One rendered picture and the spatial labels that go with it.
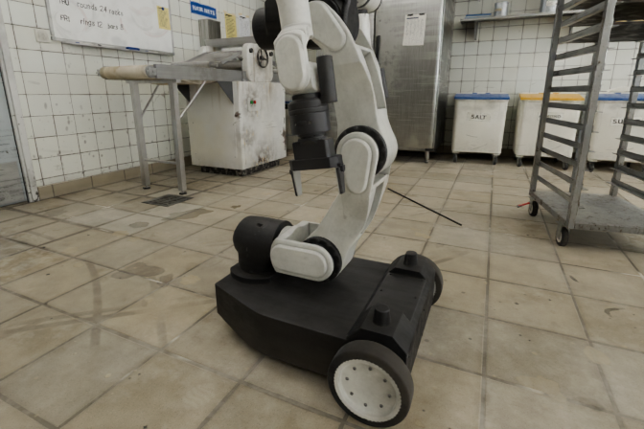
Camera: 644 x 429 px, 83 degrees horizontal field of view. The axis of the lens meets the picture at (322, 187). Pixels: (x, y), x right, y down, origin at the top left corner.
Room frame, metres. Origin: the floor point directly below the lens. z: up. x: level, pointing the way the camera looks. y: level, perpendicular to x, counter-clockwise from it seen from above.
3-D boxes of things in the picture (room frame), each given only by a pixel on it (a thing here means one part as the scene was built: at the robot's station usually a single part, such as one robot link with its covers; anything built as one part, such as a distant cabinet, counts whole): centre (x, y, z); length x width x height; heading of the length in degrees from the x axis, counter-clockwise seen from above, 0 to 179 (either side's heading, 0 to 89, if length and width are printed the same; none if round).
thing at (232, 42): (3.75, 0.83, 1.23); 0.58 x 0.19 x 0.07; 65
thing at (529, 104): (3.96, -2.38, 0.38); 0.64 x 0.54 x 0.77; 156
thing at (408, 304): (1.06, 0.00, 0.19); 0.64 x 0.52 x 0.33; 65
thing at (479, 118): (4.23, -1.79, 0.38); 0.64 x 0.54 x 0.77; 158
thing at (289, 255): (1.07, 0.03, 0.28); 0.21 x 0.20 x 0.13; 65
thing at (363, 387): (0.72, -0.11, 0.10); 0.20 x 0.05 x 0.20; 65
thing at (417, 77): (4.57, -0.73, 1.03); 1.40 x 0.90 x 2.05; 65
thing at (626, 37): (1.93, -1.51, 1.05); 0.60 x 0.40 x 0.01; 166
